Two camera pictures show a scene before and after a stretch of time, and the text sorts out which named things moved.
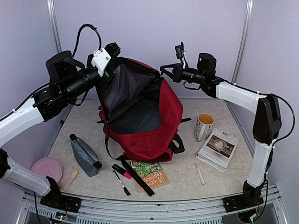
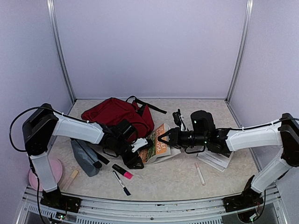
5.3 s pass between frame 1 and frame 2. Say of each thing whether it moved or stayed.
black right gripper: moved
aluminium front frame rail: stayed
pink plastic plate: stayed
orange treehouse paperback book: moved
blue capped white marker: stayed
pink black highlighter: stayed
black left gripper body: moved
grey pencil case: stayed
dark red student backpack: moved
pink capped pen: stayed
